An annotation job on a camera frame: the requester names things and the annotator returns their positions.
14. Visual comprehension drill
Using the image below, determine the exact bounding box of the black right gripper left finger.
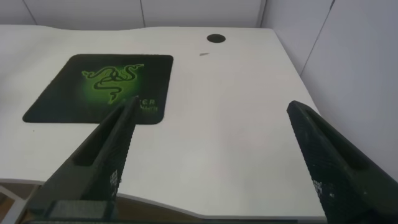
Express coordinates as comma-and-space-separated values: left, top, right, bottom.
21, 95, 140, 220

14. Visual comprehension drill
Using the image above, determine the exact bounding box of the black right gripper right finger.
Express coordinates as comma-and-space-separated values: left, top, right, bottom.
285, 100, 398, 224

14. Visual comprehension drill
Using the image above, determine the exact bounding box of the black green snake-logo mouse pad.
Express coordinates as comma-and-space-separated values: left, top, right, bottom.
22, 54, 174, 125

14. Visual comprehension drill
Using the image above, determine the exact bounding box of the white table frame bar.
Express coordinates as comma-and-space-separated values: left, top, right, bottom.
0, 185, 27, 224

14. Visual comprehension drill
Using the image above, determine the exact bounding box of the black round cable hole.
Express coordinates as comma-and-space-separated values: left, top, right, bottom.
206, 34, 226, 44

